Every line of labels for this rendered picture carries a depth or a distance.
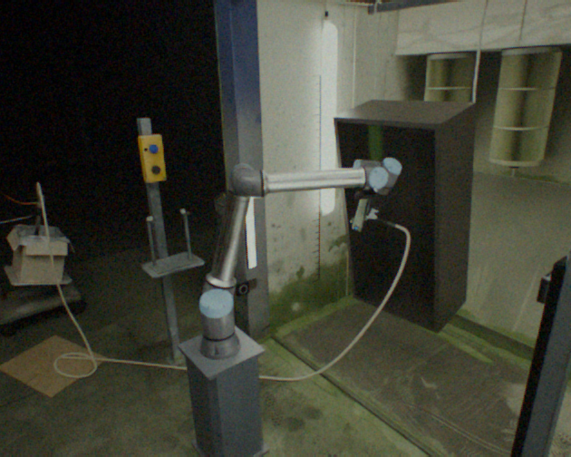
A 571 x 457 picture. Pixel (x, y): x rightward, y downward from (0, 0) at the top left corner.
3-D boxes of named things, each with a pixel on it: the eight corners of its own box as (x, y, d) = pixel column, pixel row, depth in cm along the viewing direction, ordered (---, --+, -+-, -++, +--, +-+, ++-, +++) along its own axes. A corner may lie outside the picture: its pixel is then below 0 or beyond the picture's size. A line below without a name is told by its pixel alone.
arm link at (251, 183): (230, 175, 168) (391, 165, 176) (229, 169, 180) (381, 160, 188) (232, 202, 172) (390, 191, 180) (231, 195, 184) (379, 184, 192)
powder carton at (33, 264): (1, 263, 347) (6, 218, 341) (57, 264, 376) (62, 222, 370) (11, 286, 308) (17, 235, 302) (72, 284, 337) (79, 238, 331)
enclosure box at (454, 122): (382, 271, 295) (371, 99, 238) (466, 300, 254) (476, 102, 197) (353, 297, 276) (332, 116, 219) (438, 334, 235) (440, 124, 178)
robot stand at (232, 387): (219, 484, 200) (208, 377, 178) (190, 443, 223) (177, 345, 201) (270, 451, 218) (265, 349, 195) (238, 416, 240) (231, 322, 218)
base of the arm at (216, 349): (212, 365, 185) (210, 346, 182) (193, 345, 199) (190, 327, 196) (247, 348, 196) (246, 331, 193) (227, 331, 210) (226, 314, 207)
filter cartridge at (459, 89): (464, 160, 341) (478, 51, 310) (464, 170, 310) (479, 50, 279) (419, 159, 354) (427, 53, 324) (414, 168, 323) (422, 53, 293)
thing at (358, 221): (393, 238, 209) (351, 222, 211) (390, 244, 212) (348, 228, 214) (404, 180, 242) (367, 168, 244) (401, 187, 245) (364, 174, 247)
